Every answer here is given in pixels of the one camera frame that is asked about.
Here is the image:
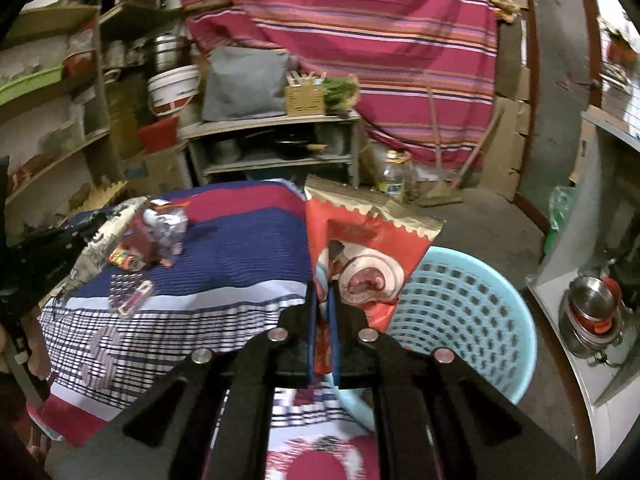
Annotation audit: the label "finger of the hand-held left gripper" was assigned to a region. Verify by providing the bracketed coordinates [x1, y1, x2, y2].
[30, 210, 118, 273]

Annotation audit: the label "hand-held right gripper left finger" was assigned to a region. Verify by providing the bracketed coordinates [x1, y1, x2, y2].
[65, 280, 321, 480]

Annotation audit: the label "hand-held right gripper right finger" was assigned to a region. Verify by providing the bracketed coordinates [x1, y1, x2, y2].
[327, 280, 586, 480]

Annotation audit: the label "black and white patterned wrapper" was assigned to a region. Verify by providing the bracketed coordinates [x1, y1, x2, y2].
[52, 199, 148, 303]

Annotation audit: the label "red packet with yellow print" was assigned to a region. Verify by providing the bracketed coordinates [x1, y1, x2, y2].
[107, 250, 146, 273]

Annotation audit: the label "dark red packet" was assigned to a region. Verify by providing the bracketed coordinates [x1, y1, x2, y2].
[125, 220, 166, 268]

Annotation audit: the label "clear plastic wrapper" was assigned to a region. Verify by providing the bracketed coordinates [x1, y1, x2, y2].
[142, 200, 188, 266]

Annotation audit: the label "red snack bag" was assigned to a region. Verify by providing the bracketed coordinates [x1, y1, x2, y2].
[304, 175, 446, 376]

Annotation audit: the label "light blue plastic basket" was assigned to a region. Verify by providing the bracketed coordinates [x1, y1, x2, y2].
[332, 247, 538, 431]

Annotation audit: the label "egg carton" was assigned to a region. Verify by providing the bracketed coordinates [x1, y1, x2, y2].
[82, 180, 128, 211]

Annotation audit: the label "clear blister pack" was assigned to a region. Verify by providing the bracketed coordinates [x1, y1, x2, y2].
[109, 274, 153, 317]

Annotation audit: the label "wooden shelf unit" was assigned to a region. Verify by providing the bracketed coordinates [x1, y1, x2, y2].
[0, 5, 126, 241]

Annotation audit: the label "printed plaid tablecloth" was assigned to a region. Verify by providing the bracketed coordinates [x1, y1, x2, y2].
[27, 180, 381, 480]

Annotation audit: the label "brown cardboard box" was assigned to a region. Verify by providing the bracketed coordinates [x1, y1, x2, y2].
[125, 147, 193, 196]

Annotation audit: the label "red plastic basin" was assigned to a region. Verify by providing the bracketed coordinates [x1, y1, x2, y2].
[137, 116, 181, 153]

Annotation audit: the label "green plastic tray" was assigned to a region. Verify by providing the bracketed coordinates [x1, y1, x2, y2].
[0, 65, 65, 106]

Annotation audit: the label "plastic bottle with yellow cap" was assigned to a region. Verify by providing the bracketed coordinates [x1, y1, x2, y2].
[377, 150, 416, 196]

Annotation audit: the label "low wooden cabinet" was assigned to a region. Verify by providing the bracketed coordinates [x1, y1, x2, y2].
[180, 110, 363, 186]

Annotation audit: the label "white plastic bucket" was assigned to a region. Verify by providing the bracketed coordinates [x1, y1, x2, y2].
[147, 64, 202, 118]

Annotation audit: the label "steel pot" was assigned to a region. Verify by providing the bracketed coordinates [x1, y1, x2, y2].
[150, 35, 188, 73]

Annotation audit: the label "broom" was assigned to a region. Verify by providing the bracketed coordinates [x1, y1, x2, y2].
[417, 72, 466, 207]

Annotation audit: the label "grey cushion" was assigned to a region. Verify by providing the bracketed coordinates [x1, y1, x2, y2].
[201, 46, 300, 122]

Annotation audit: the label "bamboo chopstick holder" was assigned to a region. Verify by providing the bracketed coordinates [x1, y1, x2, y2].
[285, 72, 327, 117]

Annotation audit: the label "green leafy vegetables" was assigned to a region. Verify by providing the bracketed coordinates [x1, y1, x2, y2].
[322, 75, 361, 113]

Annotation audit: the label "green plastic bag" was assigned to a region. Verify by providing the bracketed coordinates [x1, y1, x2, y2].
[542, 186, 576, 251]

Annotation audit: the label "stacked steel pots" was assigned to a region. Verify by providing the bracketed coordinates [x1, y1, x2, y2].
[557, 275, 626, 361]

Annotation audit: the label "grey metal cabinet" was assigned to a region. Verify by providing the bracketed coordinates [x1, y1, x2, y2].
[525, 105, 640, 406]

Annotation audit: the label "striped red curtain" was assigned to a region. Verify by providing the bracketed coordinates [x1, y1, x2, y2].
[175, 0, 501, 171]

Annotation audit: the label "grey door with wooden frame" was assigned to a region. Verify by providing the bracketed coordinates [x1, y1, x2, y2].
[520, 0, 601, 201]

